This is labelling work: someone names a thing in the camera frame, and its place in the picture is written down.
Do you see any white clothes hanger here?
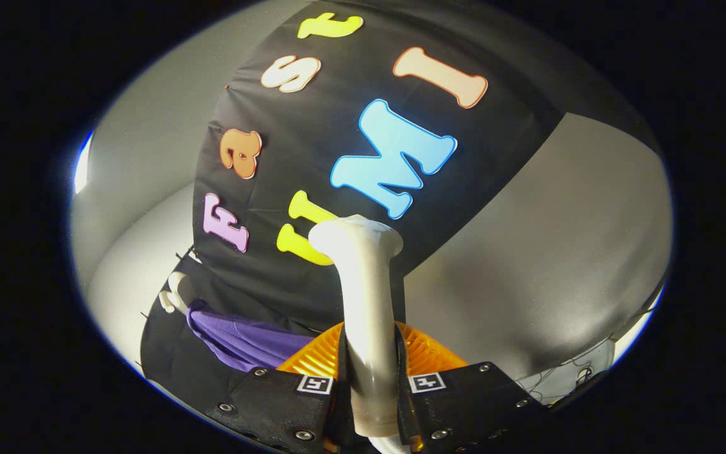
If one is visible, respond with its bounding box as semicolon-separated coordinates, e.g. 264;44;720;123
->
159;271;199;314

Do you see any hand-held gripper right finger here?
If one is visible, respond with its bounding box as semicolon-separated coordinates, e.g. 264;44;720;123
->
395;320;550;454

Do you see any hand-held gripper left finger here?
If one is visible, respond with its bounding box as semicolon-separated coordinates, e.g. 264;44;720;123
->
205;322;354;454

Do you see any black backdrop cloth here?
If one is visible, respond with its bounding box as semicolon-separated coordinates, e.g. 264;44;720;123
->
141;0;660;392

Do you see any purple jacket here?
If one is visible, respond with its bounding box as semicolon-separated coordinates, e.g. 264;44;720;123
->
187;300;316;373

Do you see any white garment steamer head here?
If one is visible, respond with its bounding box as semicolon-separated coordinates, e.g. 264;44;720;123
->
308;214;405;439

